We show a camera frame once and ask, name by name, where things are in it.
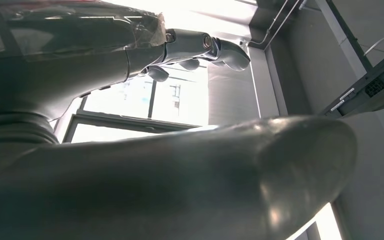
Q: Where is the long ceiling light strip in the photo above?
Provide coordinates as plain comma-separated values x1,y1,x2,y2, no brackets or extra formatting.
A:
286,202,344,240

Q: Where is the grey ceiling conduit pipe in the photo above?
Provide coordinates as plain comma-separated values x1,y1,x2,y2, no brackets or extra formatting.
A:
248,0,302,51

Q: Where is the dark vented overhead unit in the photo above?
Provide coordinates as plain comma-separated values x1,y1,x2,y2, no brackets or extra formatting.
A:
320,43,384,117

